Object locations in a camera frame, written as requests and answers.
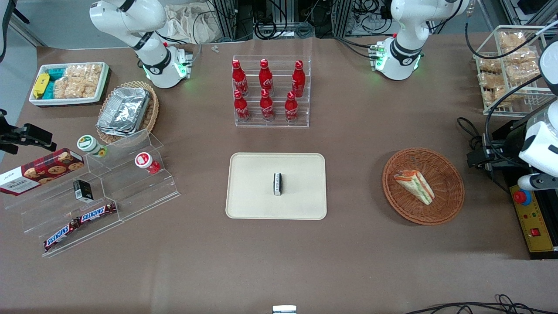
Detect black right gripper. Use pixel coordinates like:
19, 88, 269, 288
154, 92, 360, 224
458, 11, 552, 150
0, 109, 58, 155

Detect triangular sandwich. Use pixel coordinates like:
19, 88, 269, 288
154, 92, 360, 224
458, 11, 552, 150
394, 170, 435, 206

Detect oval light wicker basket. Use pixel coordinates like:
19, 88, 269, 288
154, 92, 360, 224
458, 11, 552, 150
96, 81, 160, 145

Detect beige plastic tray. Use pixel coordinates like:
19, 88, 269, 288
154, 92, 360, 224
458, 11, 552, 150
225, 152, 327, 220

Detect round brown wicker basket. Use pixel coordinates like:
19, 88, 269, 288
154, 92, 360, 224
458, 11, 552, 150
382, 148, 465, 226

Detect red cookie box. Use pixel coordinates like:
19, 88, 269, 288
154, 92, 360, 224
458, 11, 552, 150
0, 148, 85, 197

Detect white rectangular bin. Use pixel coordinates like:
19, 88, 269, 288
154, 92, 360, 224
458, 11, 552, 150
28, 62, 110, 107

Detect yellow snack packet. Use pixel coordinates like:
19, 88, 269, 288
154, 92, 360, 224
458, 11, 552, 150
33, 73, 51, 99

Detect green lid yogurt cup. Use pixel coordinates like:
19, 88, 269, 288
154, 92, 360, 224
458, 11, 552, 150
77, 135, 108, 158

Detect rice cracker packet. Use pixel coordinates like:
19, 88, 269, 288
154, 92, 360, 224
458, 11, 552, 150
84, 64, 103, 99
53, 77, 70, 99
65, 65, 87, 99

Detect small black box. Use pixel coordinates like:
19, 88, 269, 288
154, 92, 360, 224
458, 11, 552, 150
73, 179, 94, 204

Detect stacked foil containers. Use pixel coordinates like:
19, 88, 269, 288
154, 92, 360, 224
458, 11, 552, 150
97, 87, 151, 137

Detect snickers chocolate bar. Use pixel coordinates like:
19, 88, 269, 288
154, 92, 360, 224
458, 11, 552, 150
44, 219, 82, 253
78, 203, 118, 224

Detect clear acrylic step display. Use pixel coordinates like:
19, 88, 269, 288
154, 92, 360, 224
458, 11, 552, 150
4, 129, 181, 258

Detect red lid yogurt cup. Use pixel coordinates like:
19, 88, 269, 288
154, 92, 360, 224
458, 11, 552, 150
134, 152, 161, 174

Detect beige cloth bag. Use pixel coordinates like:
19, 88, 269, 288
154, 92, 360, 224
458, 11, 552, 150
165, 3, 228, 44

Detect red cola bottle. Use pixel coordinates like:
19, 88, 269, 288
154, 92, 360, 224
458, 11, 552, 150
259, 59, 274, 94
234, 90, 251, 123
292, 60, 306, 98
232, 60, 249, 97
285, 91, 299, 123
260, 89, 275, 122

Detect clear acrylic bottle rack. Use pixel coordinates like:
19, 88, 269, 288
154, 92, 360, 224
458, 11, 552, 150
232, 55, 312, 128

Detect bagged fried snack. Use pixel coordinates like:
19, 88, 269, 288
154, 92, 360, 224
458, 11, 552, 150
492, 85, 522, 104
501, 49, 538, 66
479, 72, 507, 89
506, 61, 542, 84
498, 31, 527, 49
479, 58, 503, 73

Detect black appliance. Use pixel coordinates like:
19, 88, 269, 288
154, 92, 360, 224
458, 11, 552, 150
467, 117, 558, 260

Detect yellow control panel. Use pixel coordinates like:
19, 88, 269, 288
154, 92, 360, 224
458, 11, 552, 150
509, 183, 557, 254

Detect black chair frame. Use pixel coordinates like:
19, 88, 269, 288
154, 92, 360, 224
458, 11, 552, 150
0, 0, 31, 62

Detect black coiled cable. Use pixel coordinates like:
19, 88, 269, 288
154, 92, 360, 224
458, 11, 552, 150
254, 17, 289, 41

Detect black appliance power cable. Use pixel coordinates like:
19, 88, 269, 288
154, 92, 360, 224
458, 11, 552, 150
456, 117, 495, 175

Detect white wire basket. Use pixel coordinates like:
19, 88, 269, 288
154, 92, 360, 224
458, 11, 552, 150
474, 25, 558, 116

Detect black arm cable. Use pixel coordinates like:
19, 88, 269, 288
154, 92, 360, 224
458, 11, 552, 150
464, 20, 558, 171

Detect black floor cable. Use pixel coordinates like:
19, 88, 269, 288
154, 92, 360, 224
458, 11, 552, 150
403, 294, 558, 314

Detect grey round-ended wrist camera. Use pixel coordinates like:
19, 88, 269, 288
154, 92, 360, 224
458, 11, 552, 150
518, 174, 558, 191

